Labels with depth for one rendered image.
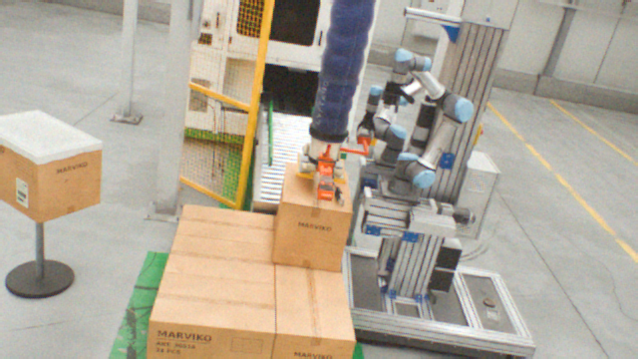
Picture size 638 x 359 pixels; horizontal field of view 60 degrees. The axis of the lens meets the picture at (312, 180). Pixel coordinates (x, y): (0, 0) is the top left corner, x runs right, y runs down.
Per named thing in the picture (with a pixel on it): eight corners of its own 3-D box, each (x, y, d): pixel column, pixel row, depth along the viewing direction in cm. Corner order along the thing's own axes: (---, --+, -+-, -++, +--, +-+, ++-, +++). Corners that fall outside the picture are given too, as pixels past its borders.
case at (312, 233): (276, 214, 376) (286, 161, 360) (334, 223, 379) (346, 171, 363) (271, 262, 321) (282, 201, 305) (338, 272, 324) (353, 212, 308)
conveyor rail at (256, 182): (256, 119, 595) (259, 102, 588) (261, 120, 596) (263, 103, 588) (249, 223, 386) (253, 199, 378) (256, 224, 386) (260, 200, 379)
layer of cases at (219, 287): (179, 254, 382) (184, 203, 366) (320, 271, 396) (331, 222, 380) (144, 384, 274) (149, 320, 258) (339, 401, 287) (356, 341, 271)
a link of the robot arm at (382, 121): (383, 138, 361) (418, 69, 371) (363, 131, 367) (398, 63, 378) (386, 146, 371) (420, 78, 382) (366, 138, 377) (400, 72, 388)
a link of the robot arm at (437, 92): (450, 94, 316) (402, 41, 287) (462, 100, 307) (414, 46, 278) (437, 110, 317) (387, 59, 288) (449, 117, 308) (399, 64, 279)
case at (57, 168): (-25, 183, 325) (-29, 120, 309) (39, 168, 357) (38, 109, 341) (38, 224, 299) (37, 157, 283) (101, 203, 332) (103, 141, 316)
